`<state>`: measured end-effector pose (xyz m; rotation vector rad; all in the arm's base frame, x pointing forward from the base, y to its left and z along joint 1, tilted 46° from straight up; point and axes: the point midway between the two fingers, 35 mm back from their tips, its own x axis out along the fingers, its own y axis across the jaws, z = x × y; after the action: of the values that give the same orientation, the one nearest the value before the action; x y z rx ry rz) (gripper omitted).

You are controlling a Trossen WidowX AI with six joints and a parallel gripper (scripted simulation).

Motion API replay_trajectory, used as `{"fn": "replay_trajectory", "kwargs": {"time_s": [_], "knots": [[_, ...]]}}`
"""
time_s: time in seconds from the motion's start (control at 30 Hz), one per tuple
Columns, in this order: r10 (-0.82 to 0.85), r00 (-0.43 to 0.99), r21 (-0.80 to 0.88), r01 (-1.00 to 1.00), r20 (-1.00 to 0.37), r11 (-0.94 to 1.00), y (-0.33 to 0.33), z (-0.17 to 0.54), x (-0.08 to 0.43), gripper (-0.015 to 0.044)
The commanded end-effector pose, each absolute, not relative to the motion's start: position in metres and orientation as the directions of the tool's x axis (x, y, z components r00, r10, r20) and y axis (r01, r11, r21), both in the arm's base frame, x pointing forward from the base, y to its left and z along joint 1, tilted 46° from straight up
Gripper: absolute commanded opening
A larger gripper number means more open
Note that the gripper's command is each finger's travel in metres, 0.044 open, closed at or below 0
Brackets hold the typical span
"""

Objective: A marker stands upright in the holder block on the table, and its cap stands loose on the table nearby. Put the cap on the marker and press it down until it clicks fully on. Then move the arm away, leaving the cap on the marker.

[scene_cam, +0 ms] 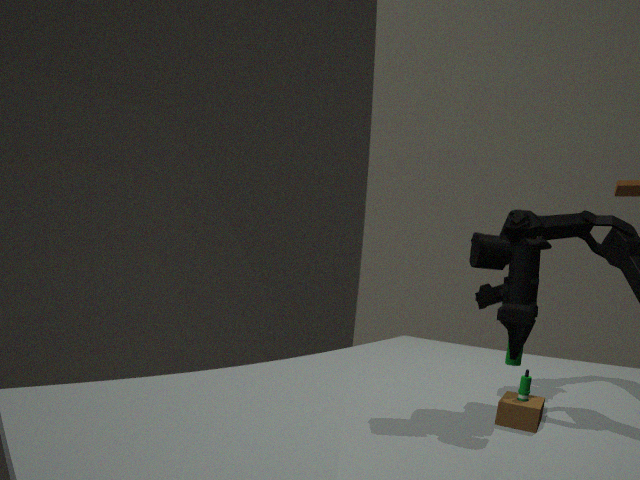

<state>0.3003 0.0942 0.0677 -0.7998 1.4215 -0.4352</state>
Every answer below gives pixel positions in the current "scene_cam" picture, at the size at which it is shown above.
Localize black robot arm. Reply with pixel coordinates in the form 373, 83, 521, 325
469, 209, 640, 309

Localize tan wooden block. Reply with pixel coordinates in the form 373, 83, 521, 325
495, 391, 545, 434

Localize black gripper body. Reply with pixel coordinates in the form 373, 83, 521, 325
497, 271, 539, 324

